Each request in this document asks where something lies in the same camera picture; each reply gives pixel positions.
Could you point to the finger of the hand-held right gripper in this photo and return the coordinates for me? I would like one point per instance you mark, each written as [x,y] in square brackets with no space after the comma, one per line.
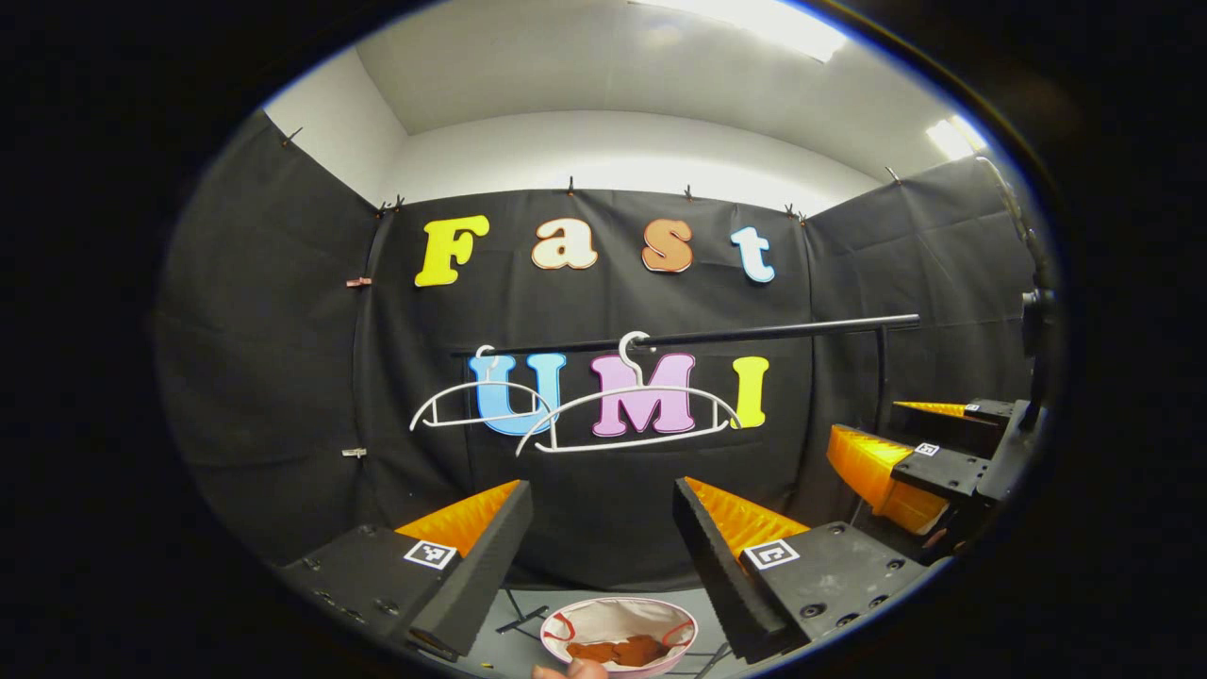
[943,471]
[948,429]

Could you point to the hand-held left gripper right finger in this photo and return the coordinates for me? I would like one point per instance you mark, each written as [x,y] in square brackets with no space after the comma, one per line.
[721,575]

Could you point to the black clothes rail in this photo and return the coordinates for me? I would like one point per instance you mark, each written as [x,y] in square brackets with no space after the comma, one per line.
[773,331]

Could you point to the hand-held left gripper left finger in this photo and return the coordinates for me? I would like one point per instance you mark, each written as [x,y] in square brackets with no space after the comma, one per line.
[481,575]

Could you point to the white pink laundry hamper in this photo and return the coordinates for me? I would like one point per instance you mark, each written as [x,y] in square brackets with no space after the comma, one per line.
[603,618]

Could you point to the small ceiling light panel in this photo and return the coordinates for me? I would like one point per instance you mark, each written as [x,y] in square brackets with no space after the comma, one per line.
[957,137]

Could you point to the black backdrop cloth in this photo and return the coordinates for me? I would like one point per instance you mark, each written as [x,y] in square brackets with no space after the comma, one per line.
[283,330]

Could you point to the white plastic hanger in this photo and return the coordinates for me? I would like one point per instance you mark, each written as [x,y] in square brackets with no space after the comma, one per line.
[471,422]
[622,442]

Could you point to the long ceiling light panel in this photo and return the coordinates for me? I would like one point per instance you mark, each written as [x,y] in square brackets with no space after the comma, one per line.
[754,24]

